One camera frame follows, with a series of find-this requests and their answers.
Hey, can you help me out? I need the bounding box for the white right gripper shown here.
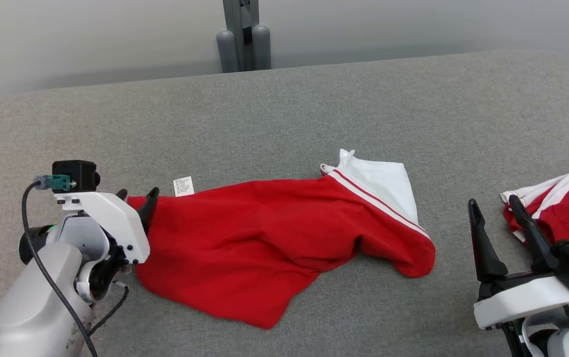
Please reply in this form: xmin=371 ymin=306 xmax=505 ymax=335
xmin=468 ymin=195 xmax=569 ymax=357

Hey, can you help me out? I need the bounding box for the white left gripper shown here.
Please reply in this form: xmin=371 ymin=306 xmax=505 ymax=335
xmin=55 ymin=187 xmax=160 ymax=303

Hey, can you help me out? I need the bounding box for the red and white basketball jersey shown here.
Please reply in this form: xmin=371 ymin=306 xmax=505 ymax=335
xmin=126 ymin=149 xmax=436 ymax=329

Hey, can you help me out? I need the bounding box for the grey metal stand post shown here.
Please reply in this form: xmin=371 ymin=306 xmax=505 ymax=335
xmin=216 ymin=0 xmax=271 ymax=73

